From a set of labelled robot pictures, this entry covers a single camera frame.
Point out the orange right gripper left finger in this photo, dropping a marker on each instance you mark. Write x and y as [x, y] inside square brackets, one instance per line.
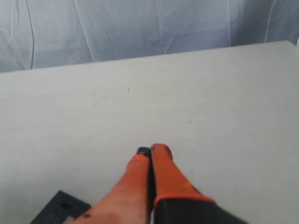
[129, 201]

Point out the black network switch box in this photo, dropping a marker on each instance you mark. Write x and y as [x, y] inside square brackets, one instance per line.
[61, 208]

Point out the grey backdrop cloth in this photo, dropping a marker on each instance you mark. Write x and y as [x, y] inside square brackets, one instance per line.
[47, 33]

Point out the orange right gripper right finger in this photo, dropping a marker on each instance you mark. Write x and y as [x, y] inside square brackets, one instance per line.
[177, 200]

